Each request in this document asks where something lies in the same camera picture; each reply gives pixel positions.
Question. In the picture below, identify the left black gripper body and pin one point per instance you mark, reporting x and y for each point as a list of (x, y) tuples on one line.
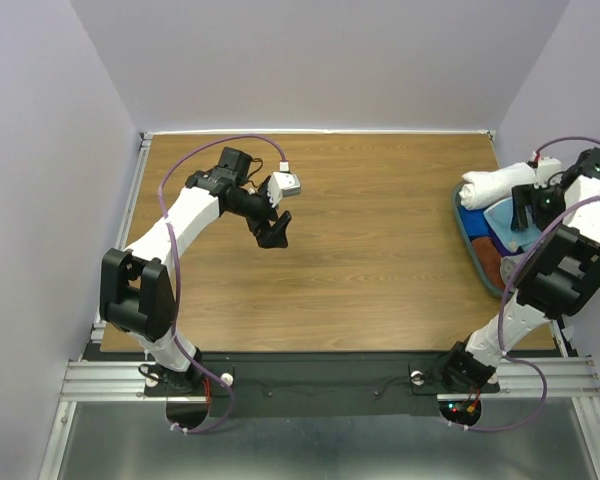
[(256, 208)]

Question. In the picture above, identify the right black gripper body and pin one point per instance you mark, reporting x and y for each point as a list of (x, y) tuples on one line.
[(547, 201)]

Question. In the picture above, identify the blue polka dot towel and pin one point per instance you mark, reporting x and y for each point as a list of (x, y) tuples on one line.
[(499, 219)]

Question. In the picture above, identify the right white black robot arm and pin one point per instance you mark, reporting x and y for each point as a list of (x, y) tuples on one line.
[(557, 277)]

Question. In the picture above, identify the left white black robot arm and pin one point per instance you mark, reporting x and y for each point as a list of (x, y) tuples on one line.
[(141, 284)]

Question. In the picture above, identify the white rolled towel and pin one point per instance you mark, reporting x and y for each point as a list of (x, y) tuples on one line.
[(481, 189)]

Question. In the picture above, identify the blue rolled towel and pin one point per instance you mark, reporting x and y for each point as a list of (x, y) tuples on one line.
[(474, 223)]

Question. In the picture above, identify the purple rolled towel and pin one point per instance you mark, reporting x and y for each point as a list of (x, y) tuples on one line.
[(502, 250)]

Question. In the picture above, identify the grey rolled towel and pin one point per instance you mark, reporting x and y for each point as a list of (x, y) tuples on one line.
[(507, 266)]

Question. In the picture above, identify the rust red rolled towel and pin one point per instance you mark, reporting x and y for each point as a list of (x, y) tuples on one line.
[(489, 259)]

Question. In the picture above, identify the teal plastic basket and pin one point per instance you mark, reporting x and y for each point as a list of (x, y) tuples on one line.
[(490, 287)]

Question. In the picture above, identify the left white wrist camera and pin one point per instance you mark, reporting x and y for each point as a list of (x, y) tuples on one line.
[(282, 185)]

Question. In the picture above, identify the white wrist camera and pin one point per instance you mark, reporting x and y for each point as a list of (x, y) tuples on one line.
[(282, 185), (544, 168)]

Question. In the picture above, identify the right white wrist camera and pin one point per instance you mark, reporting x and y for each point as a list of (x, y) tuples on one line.
[(544, 168)]

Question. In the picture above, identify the aluminium extrusion frame rail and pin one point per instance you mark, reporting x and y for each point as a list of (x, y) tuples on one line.
[(523, 375)]

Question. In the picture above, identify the black mounting base plate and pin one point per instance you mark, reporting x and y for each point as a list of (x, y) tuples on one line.
[(270, 385)]

